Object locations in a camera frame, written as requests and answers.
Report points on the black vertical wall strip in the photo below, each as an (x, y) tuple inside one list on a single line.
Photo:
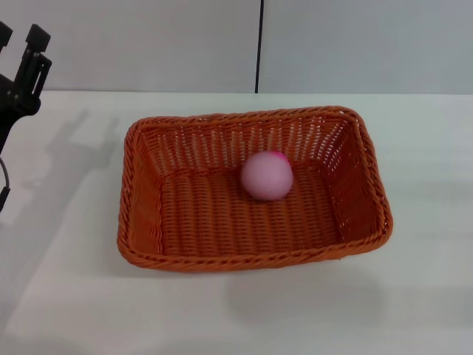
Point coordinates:
[(259, 46)]

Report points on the pink peach toy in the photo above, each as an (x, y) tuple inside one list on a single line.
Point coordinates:
[(267, 176)]

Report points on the orange woven plastic basket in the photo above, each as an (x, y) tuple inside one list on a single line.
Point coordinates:
[(255, 222)]

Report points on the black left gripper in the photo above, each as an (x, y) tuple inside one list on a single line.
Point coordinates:
[(13, 103)]

